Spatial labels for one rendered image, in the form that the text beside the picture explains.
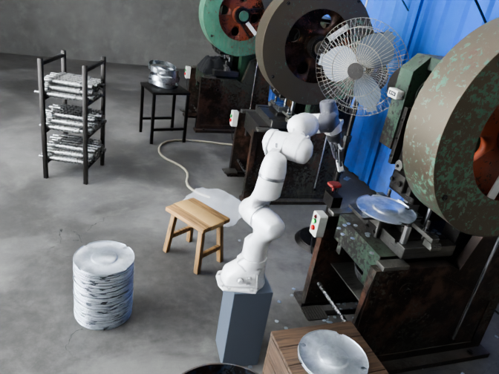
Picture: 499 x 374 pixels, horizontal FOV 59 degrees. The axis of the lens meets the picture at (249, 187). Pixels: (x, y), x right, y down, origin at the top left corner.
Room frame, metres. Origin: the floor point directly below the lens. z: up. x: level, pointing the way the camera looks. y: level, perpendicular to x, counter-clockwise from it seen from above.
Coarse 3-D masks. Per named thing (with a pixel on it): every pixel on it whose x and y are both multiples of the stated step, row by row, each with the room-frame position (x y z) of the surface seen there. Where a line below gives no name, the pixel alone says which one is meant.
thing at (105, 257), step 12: (108, 240) 1.94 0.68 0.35; (84, 252) 1.81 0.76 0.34; (96, 252) 1.82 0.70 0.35; (108, 252) 1.83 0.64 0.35; (120, 252) 1.86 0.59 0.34; (132, 252) 1.87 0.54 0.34; (84, 264) 1.72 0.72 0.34; (96, 264) 1.73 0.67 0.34; (108, 264) 1.75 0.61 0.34; (120, 264) 1.76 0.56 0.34
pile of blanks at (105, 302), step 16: (80, 272) 1.67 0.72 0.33; (128, 272) 1.75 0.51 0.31; (80, 288) 1.67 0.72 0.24; (96, 288) 1.65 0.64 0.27; (112, 288) 1.68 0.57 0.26; (128, 288) 1.76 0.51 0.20; (80, 304) 1.68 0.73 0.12; (96, 304) 1.66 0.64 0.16; (112, 304) 1.68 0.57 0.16; (128, 304) 1.78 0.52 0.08; (80, 320) 1.67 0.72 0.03; (96, 320) 1.65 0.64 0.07; (112, 320) 1.68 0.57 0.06
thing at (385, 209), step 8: (360, 200) 2.01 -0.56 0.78; (368, 200) 2.03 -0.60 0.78; (376, 200) 2.04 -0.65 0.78; (384, 200) 2.06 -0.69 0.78; (392, 200) 2.08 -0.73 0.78; (360, 208) 1.93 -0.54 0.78; (368, 208) 1.94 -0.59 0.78; (376, 208) 1.94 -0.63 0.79; (384, 208) 1.96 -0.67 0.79; (392, 208) 1.97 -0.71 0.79; (400, 208) 2.00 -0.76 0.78; (408, 208) 2.02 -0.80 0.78; (376, 216) 1.87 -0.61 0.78; (384, 216) 1.88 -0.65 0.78; (392, 216) 1.90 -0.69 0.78; (400, 216) 1.91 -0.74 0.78; (408, 216) 1.93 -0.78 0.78; (416, 216) 1.93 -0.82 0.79; (400, 224) 1.82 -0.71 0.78
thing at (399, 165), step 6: (396, 162) 2.03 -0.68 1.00; (402, 162) 2.00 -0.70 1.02; (396, 168) 2.02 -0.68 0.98; (402, 168) 1.99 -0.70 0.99; (396, 174) 1.98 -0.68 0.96; (402, 174) 1.96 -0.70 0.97; (396, 180) 1.97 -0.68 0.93; (402, 180) 1.93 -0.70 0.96; (396, 186) 1.96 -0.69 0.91; (402, 186) 1.92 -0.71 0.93; (408, 186) 1.93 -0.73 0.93; (402, 192) 1.92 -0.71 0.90; (408, 192) 1.92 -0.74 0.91
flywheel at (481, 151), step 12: (492, 120) 1.59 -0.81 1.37; (492, 132) 1.60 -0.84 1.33; (480, 144) 1.62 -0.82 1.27; (492, 144) 1.61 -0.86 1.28; (480, 156) 1.59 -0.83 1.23; (492, 156) 1.61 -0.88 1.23; (480, 168) 1.60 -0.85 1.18; (492, 168) 1.62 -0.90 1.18; (480, 180) 1.61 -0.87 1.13; (492, 180) 1.63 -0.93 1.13; (492, 192) 1.57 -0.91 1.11
